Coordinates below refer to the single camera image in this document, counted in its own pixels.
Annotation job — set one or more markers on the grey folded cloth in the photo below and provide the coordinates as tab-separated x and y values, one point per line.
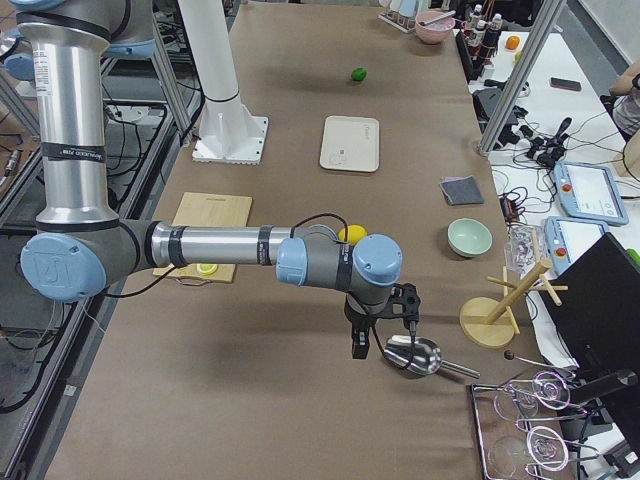
459	191

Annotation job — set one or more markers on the green lime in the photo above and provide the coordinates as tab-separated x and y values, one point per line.
358	75

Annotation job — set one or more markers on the white rectangular tray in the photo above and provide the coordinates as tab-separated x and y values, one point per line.
350	144

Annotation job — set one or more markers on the black monitor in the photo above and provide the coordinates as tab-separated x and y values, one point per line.
598	320

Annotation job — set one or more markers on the wooden mug tree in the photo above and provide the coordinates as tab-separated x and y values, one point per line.
491	323

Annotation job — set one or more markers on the mint green bowl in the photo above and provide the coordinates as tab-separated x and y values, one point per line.
469	237

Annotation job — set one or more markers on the blue teach pendant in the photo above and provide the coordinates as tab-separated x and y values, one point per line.
568	239
589	192

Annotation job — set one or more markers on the aluminium frame post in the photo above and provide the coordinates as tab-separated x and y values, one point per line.
541	28

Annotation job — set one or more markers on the glass rack tray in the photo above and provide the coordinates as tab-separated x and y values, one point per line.
518	429

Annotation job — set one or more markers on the yellow lemon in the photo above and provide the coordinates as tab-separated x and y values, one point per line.
352	234

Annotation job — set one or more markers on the white pedestal column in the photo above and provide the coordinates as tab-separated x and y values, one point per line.
228	132

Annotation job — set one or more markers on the orange fruit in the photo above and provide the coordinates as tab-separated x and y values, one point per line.
512	42

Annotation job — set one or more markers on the metal scoop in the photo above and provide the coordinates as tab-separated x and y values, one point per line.
421	356

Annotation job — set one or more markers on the lemon slice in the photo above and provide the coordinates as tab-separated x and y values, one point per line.
205	269

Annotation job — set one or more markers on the wooden cutting board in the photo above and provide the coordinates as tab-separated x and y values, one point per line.
208	210

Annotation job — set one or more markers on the black phone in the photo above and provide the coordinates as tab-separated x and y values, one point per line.
565	84

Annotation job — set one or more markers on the pink bowl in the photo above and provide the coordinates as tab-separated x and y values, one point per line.
431	28

